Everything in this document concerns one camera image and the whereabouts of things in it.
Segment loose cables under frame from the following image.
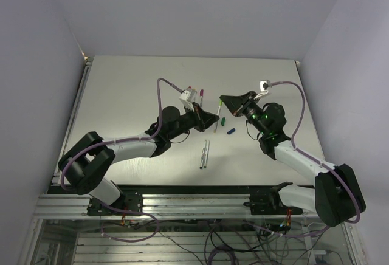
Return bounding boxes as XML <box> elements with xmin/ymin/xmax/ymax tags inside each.
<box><xmin>100</xmin><ymin>212</ymin><xmax>323</xmax><ymax>265</ymax></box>

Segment blue marker pen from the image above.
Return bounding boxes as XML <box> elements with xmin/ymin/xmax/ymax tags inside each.
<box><xmin>199</xmin><ymin>140</ymin><xmax>208</xmax><ymax>169</ymax></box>

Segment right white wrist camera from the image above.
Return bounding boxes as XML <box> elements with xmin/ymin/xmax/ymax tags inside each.
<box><xmin>255</xmin><ymin>80</ymin><xmax>272</xmax><ymax>100</ymax></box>

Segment purple cable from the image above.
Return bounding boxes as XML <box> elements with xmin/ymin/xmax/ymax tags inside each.
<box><xmin>60</xmin><ymin>78</ymin><xmax>186</xmax><ymax>241</ymax></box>
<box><xmin>269</xmin><ymin>80</ymin><xmax>362</xmax><ymax>238</ymax></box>

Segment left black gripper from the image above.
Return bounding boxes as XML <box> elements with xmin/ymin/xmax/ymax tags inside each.
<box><xmin>168</xmin><ymin>102</ymin><xmax>219</xmax><ymax>140</ymax></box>

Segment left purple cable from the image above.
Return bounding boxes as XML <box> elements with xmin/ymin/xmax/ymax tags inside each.
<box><xmin>60</xmin><ymin>78</ymin><xmax>186</xmax><ymax>241</ymax></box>

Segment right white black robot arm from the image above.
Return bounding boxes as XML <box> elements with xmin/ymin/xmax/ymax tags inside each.
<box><xmin>220</xmin><ymin>91</ymin><xmax>366</xmax><ymax>227</ymax></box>

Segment aluminium extrusion frame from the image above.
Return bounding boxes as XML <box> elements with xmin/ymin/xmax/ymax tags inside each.
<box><xmin>20</xmin><ymin>55</ymin><xmax>359</xmax><ymax>264</ymax></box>

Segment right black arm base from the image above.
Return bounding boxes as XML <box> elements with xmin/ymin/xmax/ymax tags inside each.
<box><xmin>243</xmin><ymin>182</ymin><xmax>303</xmax><ymax>215</ymax></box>

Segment light green marker pen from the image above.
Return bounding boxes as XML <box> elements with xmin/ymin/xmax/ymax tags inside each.
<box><xmin>213</xmin><ymin>100</ymin><xmax>222</xmax><ymax>134</ymax></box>

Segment magenta marker pen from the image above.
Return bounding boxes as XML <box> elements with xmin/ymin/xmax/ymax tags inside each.
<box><xmin>199</xmin><ymin>89</ymin><xmax>204</xmax><ymax>107</ymax></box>

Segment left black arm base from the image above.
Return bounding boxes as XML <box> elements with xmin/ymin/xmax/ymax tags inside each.
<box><xmin>87</xmin><ymin>191</ymin><xmax>143</xmax><ymax>216</ymax></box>

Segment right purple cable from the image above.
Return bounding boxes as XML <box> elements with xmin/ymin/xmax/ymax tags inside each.
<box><xmin>269</xmin><ymin>80</ymin><xmax>362</xmax><ymax>238</ymax></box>

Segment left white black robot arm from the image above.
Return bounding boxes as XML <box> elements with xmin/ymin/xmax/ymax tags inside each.
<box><xmin>58</xmin><ymin>103</ymin><xmax>219</xmax><ymax>215</ymax></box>

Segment dark green marker pen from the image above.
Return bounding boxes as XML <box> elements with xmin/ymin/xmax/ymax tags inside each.
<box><xmin>203</xmin><ymin>140</ymin><xmax>210</xmax><ymax>168</ymax></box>

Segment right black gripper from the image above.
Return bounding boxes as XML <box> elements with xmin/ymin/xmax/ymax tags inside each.
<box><xmin>221</xmin><ymin>91</ymin><xmax>268</xmax><ymax>136</ymax></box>

